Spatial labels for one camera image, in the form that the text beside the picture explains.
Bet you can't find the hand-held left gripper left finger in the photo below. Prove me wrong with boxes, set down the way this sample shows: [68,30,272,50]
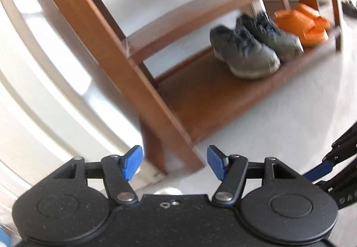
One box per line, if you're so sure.
[53,145,143,205]

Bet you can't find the orange slide sandal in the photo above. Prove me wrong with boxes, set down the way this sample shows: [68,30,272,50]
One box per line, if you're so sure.
[294,3,331,30]
[273,10,330,47]

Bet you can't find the grey laced sneaker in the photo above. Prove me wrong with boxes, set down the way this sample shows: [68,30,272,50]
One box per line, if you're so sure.
[237,11,304,63]
[210,25,281,79]

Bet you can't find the white panelled door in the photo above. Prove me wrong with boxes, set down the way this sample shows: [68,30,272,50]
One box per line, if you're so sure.
[0,0,145,208]

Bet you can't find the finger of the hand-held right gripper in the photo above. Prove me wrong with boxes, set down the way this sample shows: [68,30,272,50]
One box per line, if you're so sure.
[303,124,357,182]
[315,162,357,194]

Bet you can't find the wooden shoe rack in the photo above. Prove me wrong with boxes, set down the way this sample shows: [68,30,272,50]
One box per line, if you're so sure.
[28,0,342,175]

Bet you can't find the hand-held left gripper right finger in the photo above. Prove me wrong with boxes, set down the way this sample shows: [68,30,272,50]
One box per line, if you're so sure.
[206,145,299,206]

